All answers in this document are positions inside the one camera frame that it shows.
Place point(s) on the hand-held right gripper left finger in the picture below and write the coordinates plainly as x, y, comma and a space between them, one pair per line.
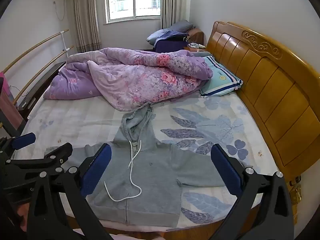
97, 170

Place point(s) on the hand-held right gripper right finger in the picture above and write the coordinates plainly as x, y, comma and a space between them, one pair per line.
225, 172

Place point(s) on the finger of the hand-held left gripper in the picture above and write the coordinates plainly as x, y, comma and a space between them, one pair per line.
23, 140
47, 158

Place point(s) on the grey zip hoodie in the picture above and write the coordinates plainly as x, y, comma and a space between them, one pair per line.
155, 175

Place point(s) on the bed with leaf print sheet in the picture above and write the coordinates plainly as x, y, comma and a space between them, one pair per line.
75, 122

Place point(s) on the dark footboard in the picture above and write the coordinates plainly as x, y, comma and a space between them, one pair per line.
41, 86

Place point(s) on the teal striped pillow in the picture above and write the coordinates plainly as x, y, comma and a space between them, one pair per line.
221, 80

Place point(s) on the wooden headboard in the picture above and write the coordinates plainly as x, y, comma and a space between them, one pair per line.
272, 85

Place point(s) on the purple floral quilt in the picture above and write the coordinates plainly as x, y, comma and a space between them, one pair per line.
140, 80

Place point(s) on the beige striped curtain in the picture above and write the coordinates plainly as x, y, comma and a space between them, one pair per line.
175, 2
86, 17

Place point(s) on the dark purple blanket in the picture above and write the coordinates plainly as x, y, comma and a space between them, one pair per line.
170, 43

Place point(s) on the light blue pillow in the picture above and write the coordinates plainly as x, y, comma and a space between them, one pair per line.
155, 36

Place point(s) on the grey pillow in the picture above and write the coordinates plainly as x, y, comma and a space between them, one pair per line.
181, 26

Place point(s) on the window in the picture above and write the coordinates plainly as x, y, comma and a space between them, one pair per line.
135, 0

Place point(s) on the brass bed bracket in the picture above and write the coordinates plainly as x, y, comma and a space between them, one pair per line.
295, 190

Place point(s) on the white rack post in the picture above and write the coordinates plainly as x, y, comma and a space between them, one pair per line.
64, 43

